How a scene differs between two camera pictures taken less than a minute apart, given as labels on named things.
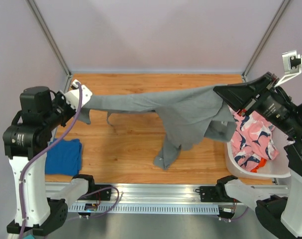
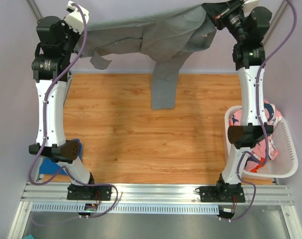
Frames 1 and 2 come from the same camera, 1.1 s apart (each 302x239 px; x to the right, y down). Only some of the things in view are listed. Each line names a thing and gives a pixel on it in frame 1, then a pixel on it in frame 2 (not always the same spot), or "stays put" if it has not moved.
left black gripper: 61,97 to 75,35
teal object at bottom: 30,236 stays put
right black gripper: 256,97 to 216,12
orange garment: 261,164 stays put
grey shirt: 183,116 to 161,41
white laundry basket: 277,167 stays put
